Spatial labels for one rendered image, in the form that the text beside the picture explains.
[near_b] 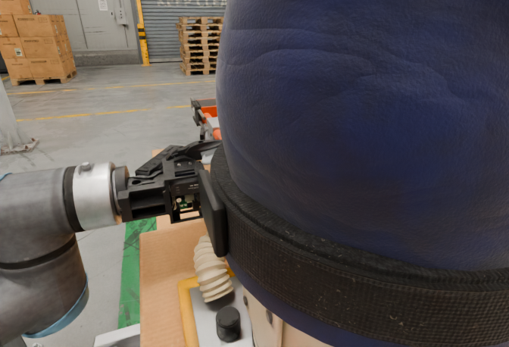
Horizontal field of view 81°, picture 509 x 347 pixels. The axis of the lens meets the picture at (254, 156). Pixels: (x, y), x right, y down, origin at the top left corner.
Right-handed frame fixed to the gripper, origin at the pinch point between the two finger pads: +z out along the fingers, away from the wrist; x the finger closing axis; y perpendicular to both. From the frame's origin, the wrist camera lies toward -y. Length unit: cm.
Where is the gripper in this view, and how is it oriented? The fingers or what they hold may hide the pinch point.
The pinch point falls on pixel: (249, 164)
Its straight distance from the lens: 49.5
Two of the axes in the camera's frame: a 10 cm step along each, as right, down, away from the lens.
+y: 3.2, 4.1, -8.6
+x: 0.0, -9.0, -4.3
